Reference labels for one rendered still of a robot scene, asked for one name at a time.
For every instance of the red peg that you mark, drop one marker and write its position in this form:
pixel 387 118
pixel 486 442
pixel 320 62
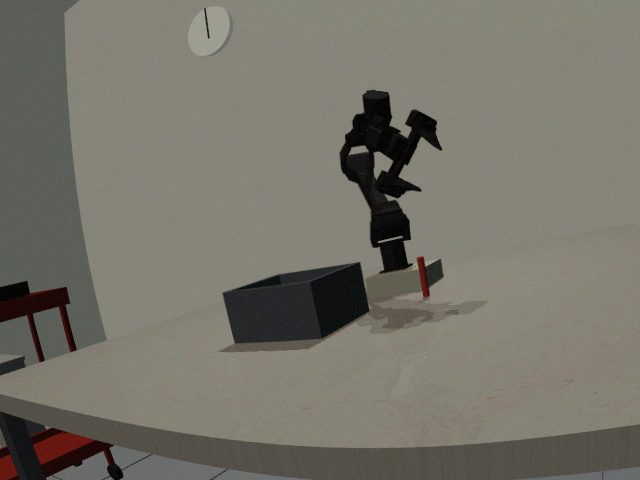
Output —
pixel 423 276

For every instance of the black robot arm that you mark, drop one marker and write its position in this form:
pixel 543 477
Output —
pixel 372 129

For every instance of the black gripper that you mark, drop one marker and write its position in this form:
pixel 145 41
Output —
pixel 401 151

